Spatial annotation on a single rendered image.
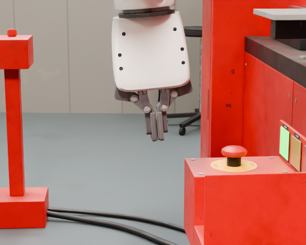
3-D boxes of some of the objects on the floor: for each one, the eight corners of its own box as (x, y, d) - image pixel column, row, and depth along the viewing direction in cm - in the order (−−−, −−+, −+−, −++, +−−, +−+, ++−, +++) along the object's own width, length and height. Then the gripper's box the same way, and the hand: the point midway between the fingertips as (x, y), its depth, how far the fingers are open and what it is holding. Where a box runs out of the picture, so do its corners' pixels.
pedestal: (-7, 213, 319) (-16, 27, 301) (49, 212, 320) (42, 27, 303) (-15, 229, 299) (-25, 32, 282) (45, 227, 301) (38, 31, 283)
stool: (235, 118, 522) (238, 24, 507) (250, 135, 468) (253, 30, 453) (157, 119, 518) (158, 24, 504) (163, 136, 465) (163, 31, 450)
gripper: (89, 11, 89) (104, 151, 93) (206, 0, 90) (215, 139, 94) (89, 8, 96) (102, 138, 100) (197, -2, 98) (206, 127, 102)
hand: (156, 124), depth 97 cm, fingers closed
